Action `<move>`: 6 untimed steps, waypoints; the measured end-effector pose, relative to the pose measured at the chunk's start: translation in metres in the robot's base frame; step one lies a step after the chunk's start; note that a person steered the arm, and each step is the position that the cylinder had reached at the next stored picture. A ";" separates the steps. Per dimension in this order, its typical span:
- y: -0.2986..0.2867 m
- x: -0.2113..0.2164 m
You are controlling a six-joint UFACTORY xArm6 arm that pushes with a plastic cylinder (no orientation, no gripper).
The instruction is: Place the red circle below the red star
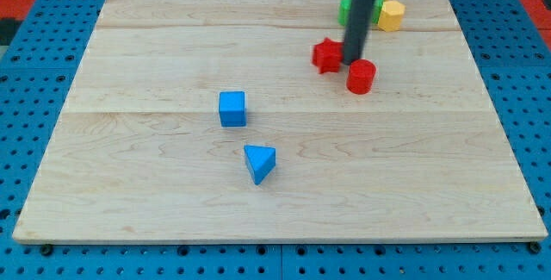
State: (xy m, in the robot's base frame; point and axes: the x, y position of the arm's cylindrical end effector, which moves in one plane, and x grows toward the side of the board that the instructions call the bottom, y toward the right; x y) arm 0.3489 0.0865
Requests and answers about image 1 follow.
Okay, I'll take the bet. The green block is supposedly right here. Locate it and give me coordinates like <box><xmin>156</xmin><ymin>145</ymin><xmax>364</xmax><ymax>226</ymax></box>
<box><xmin>337</xmin><ymin>0</ymin><xmax>386</xmax><ymax>26</ymax></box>

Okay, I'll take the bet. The blue cube block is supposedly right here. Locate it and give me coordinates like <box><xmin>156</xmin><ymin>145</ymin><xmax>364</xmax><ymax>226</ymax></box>
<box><xmin>219</xmin><ymin>91</ymin><xmax>246</xmax><ymax>128</ymax></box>

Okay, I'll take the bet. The red star block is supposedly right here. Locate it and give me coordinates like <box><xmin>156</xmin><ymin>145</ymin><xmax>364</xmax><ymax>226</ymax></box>
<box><xmin>312</xmin><ymin>37</ymin><xmax>343</xmax><ymax>74</ymax></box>

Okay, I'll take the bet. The red cylinder block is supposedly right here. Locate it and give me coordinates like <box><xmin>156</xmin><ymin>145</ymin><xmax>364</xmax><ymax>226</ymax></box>
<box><xmin>346</xmin><ymin>59</ymin><xmax>377</xmax><ymax>95</ymax></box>

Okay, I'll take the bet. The yellow hexagon block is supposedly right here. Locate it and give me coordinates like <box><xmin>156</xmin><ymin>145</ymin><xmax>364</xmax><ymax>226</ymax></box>
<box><xmin>377</xmin><ymin>0</ymin><xmax>406</xmax><ymax>32</ymax></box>

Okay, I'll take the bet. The blue triangle block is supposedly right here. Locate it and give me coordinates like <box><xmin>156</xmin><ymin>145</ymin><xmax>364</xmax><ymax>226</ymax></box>
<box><xmin>244</xmin><ymin>145</ymin><xmax>276</xmax><ymax>185</ymax></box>

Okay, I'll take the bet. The wooden board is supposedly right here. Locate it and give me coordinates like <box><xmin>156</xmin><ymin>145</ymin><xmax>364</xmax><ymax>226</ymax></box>
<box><xmin>13</xmin><ymin>0</ymin><xmax>548</xmax><ymax>245</ymax></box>

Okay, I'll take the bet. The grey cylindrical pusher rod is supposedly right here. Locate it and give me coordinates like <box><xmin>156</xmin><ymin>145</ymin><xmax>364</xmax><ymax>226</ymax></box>
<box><xmin>342</xmin><ymin>0</ymin><xmax>375</xmax><ymax>65</ymax></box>

